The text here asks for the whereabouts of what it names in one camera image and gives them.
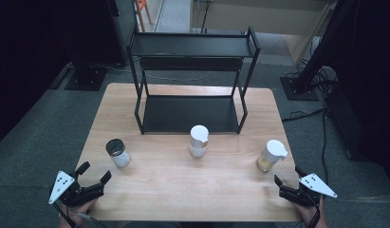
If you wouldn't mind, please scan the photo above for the black floor cable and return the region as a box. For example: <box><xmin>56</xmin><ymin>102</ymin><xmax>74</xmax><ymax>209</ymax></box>
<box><xmin>281</xmin><ymin>106</ymin><xmax>330</xmax><ymax>186</ymax></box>

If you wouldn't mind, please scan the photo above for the black metal two-tier shelf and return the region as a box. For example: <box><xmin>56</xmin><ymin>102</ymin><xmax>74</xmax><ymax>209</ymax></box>
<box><xmin>125</xmin><ymin>26</ymin><xmax>262</xmax><ymax>136</ymax></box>

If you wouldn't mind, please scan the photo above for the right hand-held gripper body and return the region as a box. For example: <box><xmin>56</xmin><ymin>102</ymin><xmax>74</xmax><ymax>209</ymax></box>
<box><xmin>277</xmin><ymin>172</ymin><xmax>339</xmax><ymax>209</ymax></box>

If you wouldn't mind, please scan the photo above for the orange wooden stool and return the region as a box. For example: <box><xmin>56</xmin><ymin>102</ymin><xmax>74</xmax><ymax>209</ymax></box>
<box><xmin>133</xmin><ymin>0</ymin><xmax>154</xmax><ymax>33</ymax></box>

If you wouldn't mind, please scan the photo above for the beige cabinet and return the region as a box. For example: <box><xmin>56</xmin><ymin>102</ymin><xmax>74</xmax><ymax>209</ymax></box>
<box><xmin>190</xmin><ymin>0</ymin><xmax>339</xmax><ymax>66</ymax></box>

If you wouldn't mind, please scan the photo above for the white-capped bottle with white powder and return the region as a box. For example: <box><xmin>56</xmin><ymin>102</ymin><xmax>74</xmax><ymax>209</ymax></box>
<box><xmin>188</xmin><ymin>123</ymin><xmax>211</xmax><ymax>159</ymax></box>

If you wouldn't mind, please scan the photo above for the person's right hand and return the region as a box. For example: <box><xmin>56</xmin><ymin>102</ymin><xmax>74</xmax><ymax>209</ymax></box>
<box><xmin>292</xmin><ymin>197</ymin><xmax>328</xmax><ymax>228</ymax></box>

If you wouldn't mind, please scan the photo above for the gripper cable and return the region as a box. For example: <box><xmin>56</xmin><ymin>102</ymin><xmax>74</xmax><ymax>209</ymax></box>
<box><xmin>52</xmin><ymin>202</ymin><xmax>105</xmax><ymax>228</ymax></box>
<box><xmin>301</xmin><ymin>189</ymin><xmax>322</xmax><ymax>228</ymax></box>

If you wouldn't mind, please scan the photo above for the glass jar with black lid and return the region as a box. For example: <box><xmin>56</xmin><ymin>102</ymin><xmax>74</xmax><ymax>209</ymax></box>
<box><xmin>104</xmin><ymin>138</ymin><xmax>132</xmax><ymax>168</ymax></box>

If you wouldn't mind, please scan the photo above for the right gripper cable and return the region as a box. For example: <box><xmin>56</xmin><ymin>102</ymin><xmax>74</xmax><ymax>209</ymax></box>
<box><xmin>301</xmin><ymin>189</ymin><xmax>322</xmax><ymax>228</ymax></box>

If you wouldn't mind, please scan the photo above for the black equipment box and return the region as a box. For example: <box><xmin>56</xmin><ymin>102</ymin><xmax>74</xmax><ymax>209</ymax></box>
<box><xmin>325</xmin><ymin>80</ymin><xmax>390</xmax><ymax>179</ymax></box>

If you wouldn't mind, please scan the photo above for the person's left hand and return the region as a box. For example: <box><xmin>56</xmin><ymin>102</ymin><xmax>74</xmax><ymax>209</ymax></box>
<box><xmin>59</xmin><ymin>199</ymin><xmax>100</xmax><ymax>228</ymax></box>

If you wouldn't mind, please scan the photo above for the white-capped bottle with yellow contents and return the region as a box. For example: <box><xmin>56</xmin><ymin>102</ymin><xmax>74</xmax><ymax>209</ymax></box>
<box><xmin>256</xmin><ymin>139</ymin><xmax>288</xmax><ymax>173</ymax></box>

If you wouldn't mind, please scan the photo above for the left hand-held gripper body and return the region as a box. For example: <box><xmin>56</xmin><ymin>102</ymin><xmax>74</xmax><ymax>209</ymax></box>
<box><xmin>47</xmin><ymin>170</ymin><xmax>105</xmax><ymax>207</ymax></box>

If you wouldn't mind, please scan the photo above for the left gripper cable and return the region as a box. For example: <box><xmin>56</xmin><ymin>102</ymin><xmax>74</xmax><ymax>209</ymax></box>
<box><xmin>52</xmin><ymin>202</ymin><xmax>105</xmax><ymax>228</ymax></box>

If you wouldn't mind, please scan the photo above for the black stand with square base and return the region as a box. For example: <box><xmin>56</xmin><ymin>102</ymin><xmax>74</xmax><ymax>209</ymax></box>
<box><xmin>64</xmin><ymin>47</ymin><xmax>109</xmax><ymax>92</ymax></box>

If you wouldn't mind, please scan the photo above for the black slanted stand with base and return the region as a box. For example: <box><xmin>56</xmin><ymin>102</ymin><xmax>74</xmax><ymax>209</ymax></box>
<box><xmin>279</xmin><ymin>0</ymin><xmax>355</xmax><ymax>102</ymax></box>

